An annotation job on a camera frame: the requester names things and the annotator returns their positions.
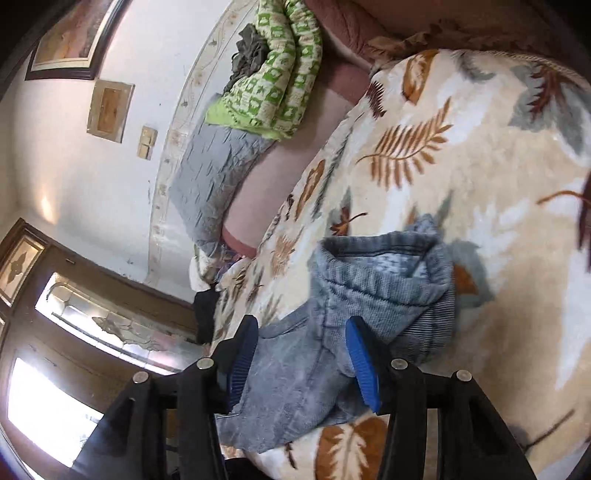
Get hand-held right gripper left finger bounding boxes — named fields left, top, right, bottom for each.
left=69, top=315, right=259, bottom=480

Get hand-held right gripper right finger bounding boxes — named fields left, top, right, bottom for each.
left=345, top=316, right=539, bottom=480

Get grey-blue denim pants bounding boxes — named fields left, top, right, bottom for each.
left=215, top=213, right=458, bottom=455

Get black cloth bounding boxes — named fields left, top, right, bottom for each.
left=193, top=288, right=218, bottom=344

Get pink bed sheet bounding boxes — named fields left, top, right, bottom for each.
left=222, top=60, right=370, bottom=259

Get grey pillow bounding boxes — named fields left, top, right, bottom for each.
left=168, top=124, right=278, bottom=257

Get cream leaf-printed blanket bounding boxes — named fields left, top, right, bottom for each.
left=212, top=48, right=591, bottom=480

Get wooden door with glass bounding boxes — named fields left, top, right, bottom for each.
left=0, top=217, right=218, bottom=480

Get white ornate headboard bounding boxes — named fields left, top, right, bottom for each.
left=147, top=0, right=259, bottom=287

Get green patterned quilt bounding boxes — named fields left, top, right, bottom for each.
left=204, top=0, right=324, bottom=141

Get dark grey crumpled cloth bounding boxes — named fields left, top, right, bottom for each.
left=224, top=23, right=271, bottom=93

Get brown-pink cushion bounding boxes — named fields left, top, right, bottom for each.
left=305, top=0, right=591, bottom=65

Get beige wall switch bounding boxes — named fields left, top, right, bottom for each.
left=137, top=126, right=158, bottom=161

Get small pale wall frame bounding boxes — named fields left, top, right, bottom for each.
left=87, top=79, right=136, bottom=144

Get dark-framed wall picture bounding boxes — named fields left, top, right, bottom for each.
left=25, top=0, right=132, bottom=81

